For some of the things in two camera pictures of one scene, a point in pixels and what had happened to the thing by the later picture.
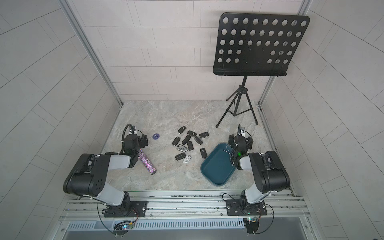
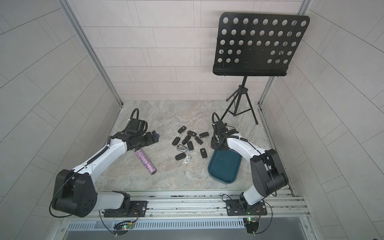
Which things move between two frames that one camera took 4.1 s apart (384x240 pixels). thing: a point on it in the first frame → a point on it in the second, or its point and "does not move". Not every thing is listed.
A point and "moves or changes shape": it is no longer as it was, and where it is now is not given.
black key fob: (203, 153) does not move
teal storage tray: (217, 167) moves or changes shape
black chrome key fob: (198, 140) does not move
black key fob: (204, 135) does not move
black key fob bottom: (180, 156) does not move
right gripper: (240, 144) → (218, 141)
